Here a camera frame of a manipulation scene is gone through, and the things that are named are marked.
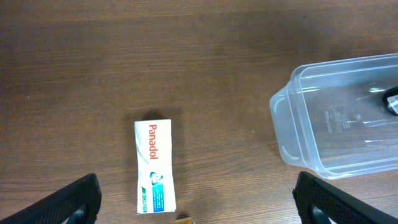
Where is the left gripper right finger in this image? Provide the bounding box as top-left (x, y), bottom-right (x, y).
top-left (292, 171), bottom-right (397, 224)

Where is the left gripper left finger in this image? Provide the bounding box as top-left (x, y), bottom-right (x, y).
top-left (1, 174), bottom-right (102, 224)

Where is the white Panadol box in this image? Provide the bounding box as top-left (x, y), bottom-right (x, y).
top-left (134, 119), bottom-right (176, 214)

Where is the Tiger Balm jar gold lid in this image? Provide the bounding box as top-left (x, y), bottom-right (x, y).
top-left (175, 217), bottom-right (196, 224)

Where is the dark brown bottle white cap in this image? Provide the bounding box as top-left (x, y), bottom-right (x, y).
top-left (382, 87), bottom-right (398, 116)

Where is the clear plastic container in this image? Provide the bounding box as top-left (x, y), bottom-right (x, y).
top-left (270, 54), bottom-right (397, 179)

